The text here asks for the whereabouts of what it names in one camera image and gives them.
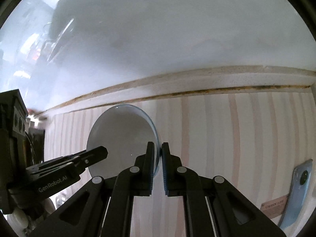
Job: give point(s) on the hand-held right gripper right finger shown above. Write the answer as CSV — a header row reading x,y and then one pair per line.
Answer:
x,y
165,175

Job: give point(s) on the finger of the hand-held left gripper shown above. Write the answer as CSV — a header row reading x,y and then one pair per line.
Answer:
x,y
96,154

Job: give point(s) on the striped cat-print counter cloth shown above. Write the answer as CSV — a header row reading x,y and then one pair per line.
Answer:
x,y
222,140

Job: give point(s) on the blue smartphone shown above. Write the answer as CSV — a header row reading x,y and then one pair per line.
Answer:
x,y
297,195

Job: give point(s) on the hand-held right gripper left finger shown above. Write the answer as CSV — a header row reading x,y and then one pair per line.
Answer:
x,y
147,167

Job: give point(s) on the white bowl with blue pattern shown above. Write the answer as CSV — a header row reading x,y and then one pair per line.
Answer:
x,y
118,130

